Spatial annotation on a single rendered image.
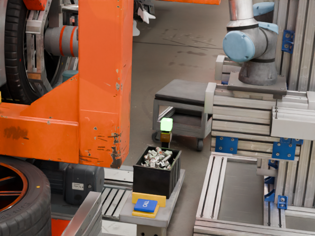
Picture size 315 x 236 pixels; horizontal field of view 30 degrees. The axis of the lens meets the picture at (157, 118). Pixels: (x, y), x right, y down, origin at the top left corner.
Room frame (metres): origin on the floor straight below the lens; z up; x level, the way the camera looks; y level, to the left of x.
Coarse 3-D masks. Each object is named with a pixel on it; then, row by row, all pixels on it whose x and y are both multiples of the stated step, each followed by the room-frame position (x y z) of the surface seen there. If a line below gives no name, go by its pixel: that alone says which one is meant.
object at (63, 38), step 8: (48, 32) 2.60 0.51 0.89; (56, 32) 2.59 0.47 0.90; (64, 32) 2.58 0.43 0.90; (72, 32) 2.58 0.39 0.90; (48, 40) 2.59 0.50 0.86; (56, 40) 2.57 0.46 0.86; (64, 40) 2.56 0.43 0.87; (72, 40) 2.56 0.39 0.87; (48, 48) 2.59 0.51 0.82; (56, 48) 2.57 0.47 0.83; (64, 48) 2.57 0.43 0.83; (72, 48) 2.56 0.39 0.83; (72, 56) 2.59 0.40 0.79
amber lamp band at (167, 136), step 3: (171, 132) 2.17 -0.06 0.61; (162, 135) 2.15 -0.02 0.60; (165, 135) 2.15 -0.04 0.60; (168, 135) 2.14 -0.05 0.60; (171, 135) 2.17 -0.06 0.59; (162, 138) 2.15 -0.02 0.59; (165, 138) 2.15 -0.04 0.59; (168, 138) 2.14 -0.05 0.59; (171, 138) 2.17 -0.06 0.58; (162, 141) 2.15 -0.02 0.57; (165, 141) 2.15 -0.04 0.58; (168, 141) 2.14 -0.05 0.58
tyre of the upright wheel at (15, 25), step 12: (12, 0) 2.41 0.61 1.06; (12, 12) 2.37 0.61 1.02; (24, 12) 2.43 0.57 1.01; (12, 24) 2.35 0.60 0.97; (12, 36) 2.34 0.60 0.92; (12, 48) 2.33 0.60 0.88; (12, 60) 2.33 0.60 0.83; (60, 60) 2.86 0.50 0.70; (12, 72) 2.34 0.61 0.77; (24, 72) 2.41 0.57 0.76; (12, 84) 2.36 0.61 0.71; (24, 84) 2.40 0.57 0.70; (12, 96) 2.42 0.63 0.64; (24, 96) 2.41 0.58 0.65; (36, 96) 2.53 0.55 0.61
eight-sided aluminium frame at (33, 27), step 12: (48, 0) 2.47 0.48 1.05; (72, 0) 2.80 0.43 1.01; (36, 12) 2.45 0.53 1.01; (36, 24) 2.38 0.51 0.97; (36, 36) 2.37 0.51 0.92; (36, 48) 2.37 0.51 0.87; (72, 60) 2.82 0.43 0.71; (36, 72) 2.37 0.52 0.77; (60, 72) 2.78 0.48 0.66; (36, 84) 2.43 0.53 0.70; (48, 84) 2.46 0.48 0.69
